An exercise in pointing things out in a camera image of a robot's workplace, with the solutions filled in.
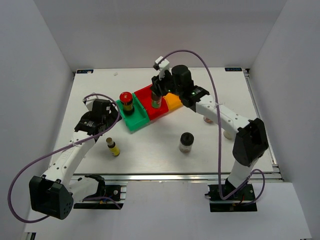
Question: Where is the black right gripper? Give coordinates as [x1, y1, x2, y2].
[149, 68, 183, 98]

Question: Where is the yellow cap sauce bottle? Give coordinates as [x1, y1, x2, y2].
[151, 92, 162, 109]

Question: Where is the red cap dark sauce jar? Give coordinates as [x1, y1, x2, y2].
[119, 91, 135, 116]

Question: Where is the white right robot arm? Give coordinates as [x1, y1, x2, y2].
[150, 64, 269, 200]

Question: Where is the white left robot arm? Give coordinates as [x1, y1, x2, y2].
[29, 98, 121, 220]

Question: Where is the red plastic bin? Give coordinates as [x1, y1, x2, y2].
[133, 84, 170, 121]

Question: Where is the yellow plastic bin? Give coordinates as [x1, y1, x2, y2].
[163, 93, 183, 112]

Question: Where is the green plastic bin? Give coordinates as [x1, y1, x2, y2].
[116, 93, 150, 132]

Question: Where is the small yellow label bottle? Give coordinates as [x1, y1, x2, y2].
[106, 137, 120, 157]

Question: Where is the left blue corner label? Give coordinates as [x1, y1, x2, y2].
[76, 69, 94, 74]

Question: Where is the blue corner label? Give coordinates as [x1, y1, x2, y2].
[76, 69, 94, 74]
[224, 67, 243, 72]

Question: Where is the black lid spice jar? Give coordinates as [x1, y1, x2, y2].
[178, 132, 194, 153]

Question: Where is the right blue corner label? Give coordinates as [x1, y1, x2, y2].
[224, 67, 243, 72]

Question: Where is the black lid white powder jar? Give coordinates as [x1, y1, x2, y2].
[223, 130, 234, 140]

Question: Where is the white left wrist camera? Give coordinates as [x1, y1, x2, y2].
[82, 92, 98, 111]

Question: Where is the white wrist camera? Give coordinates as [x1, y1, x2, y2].
[153, 56, 170, 80]
[82, 92, 98, 111]

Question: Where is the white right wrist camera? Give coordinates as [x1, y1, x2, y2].
[153, 56, 170, 80]

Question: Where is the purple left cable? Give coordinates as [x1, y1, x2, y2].
[7, 93, 124, 223]

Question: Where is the purple cable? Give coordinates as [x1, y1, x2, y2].
[159, 49, 266, 201]
[7, 93, 124, 223]

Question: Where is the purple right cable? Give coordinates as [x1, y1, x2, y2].
[159, 49, 266, 201]

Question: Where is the aluminium front rail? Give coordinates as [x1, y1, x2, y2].
[72, 172, 233, 183]

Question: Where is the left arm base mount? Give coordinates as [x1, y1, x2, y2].
[73, 181, 127, 210]

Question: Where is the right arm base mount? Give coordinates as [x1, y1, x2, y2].
[204, 184, 258, 213]

